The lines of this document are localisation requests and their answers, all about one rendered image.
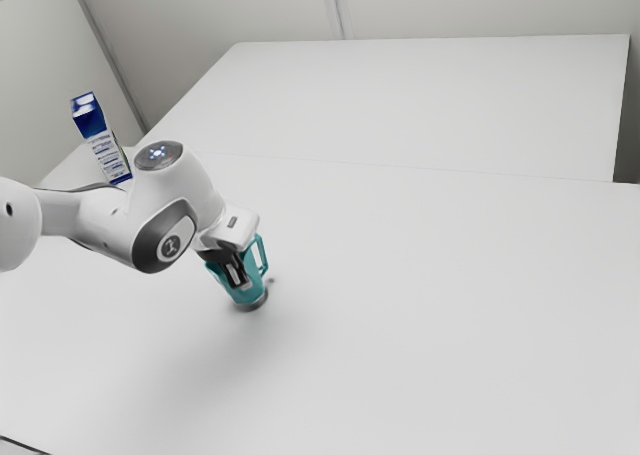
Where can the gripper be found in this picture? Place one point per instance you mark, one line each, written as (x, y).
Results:
(218, 253)

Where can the blue and white carton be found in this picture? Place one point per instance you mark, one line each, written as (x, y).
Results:
(100, 140)

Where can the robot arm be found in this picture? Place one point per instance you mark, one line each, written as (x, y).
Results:
(150, 210)

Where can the teal faceted mug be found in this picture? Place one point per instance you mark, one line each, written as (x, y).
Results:
(252, 270)

